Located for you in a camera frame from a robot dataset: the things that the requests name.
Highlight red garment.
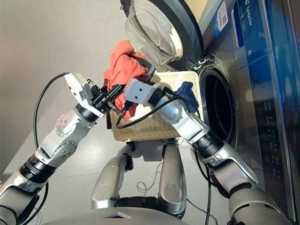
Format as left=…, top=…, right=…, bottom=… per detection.
left=103, top=39, right=150, bottom=120

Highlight blue garment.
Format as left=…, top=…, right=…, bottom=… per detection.
left=175, top=81, right=200, bottom=113

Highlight dark brown basket stand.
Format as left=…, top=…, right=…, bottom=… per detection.
left=105, top=112, right=113, bottom=129

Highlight round glass washing machine door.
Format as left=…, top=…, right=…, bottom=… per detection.
left=119, top=0, right=204, bottom=71

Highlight pale woven laundry basket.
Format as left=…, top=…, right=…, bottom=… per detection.
left=110, top=71, right=201, bottom=142

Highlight grey washing machine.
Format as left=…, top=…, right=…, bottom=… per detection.
left=187, top=0, right=300, bottom=225

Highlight blue label sticker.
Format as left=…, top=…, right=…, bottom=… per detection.
left=213, top=2, right=230, bottom=31

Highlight grey robot torso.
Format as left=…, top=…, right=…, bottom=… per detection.
left=44, top=207, right=188, bottom=225

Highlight thin floor cable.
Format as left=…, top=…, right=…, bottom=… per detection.
left=136, top=161, right=165, bottom=197

